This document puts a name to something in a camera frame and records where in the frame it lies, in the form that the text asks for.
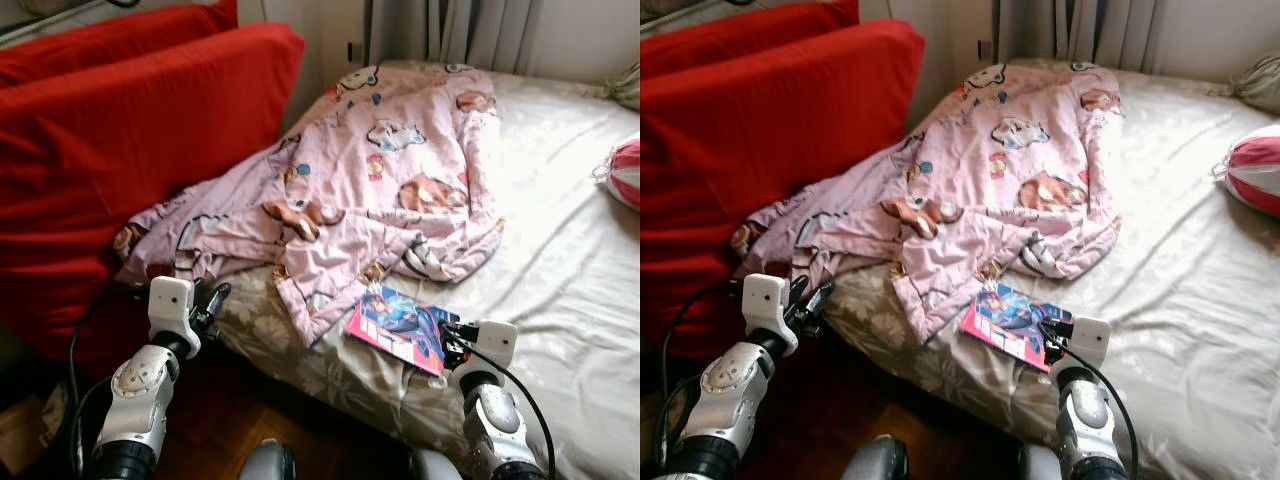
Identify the colourful comic book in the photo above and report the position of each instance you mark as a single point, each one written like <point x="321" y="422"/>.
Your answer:
<point x="1005" y="325"/>
<point x="395" y="325"/>

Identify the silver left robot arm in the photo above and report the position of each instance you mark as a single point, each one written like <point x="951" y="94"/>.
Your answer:
<point x="725" y="400"/>
<point x="140" y="400"/>

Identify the grey robot right leg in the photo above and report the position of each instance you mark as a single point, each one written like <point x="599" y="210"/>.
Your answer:
<point x="1038" y="465"/>
<point x="435" y="466"/>

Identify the grey robot leg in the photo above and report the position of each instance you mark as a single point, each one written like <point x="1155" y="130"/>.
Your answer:
<point x="435" y="466"/>
<point x="1038" y="465"/>
<point x="265" y="462"/>
<point x="875" y="460"/>

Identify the bed with beige sheet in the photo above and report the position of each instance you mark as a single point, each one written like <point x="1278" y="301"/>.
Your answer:
<point x="560" y="280"/>
<point x="1180" y="300"/>

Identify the red fabric cushion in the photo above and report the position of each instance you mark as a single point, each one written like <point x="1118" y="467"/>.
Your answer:
<point x="100" y="40"/>
<point x="760" y="150"/>
<point x="120" y="150"/>
<point x="740" y="35"/>

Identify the pink cartoon print blanket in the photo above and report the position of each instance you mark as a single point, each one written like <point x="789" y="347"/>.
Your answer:
<point x="1000" y="180"/>
<point x="380" y="180"/>

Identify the grey robot left leg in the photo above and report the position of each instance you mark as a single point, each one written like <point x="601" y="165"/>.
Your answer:
<point x="265" y="462"/>
<point x="875" y="460"/>

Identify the red white striped bolster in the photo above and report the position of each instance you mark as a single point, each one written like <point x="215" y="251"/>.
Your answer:
<point x="625" y="175"/>
<point x="1255" y="170"/>

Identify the brown cardboard box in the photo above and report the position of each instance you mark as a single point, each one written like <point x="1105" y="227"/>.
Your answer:
<point x="25" y="430"/>

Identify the beige floral pillow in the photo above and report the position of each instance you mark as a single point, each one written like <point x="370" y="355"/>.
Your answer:
<point x="625" y="88"/>
<point x="1260" y="85"/>

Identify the grey curtain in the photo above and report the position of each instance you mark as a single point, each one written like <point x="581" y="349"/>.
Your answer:
<point x="1080" y="30"/>
<point x="450" y="30"/>

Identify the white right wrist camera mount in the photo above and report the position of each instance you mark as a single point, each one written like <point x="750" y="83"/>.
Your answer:
<point x="1090" y="340"/>
<point x="496" y="342"/>

